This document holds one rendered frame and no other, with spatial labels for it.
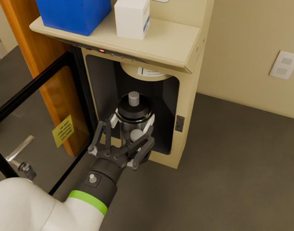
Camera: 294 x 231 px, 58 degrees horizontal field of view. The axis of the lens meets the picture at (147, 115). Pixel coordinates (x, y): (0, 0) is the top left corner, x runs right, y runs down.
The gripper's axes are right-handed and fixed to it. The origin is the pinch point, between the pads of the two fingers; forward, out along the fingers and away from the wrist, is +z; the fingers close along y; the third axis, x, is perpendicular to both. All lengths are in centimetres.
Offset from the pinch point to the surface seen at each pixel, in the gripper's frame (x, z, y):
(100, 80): -2.7, 7.9, 14.4
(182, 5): -33.8, 3.1, -9.6
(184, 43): -30.1, -3.0, -12.3
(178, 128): 2.8, 3.3, -12.4
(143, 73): -12.8, 5.3, -0.9
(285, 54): -1, 46, -39
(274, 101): 23, 47, -43
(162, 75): -12.1, 6.9, -5.5
